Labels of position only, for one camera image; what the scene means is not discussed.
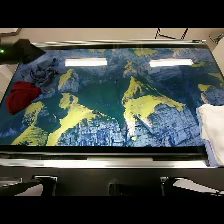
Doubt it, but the red garment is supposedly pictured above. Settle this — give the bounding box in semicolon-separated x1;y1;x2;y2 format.
5;80;43;116

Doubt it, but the grey-blue garment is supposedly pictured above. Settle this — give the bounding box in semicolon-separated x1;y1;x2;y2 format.
29;57;62;90

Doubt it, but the silver frame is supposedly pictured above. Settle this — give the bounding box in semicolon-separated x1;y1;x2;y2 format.
0;39;224;197

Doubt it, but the white garment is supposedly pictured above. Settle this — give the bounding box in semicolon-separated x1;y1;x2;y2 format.
195;103;224;167

